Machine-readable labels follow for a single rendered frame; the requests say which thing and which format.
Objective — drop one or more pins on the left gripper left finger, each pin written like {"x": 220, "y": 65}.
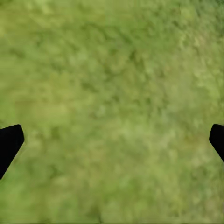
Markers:
{"x": 11, "y": 139}

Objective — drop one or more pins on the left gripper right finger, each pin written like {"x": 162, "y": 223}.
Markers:
{"x": 217, "y": 139}

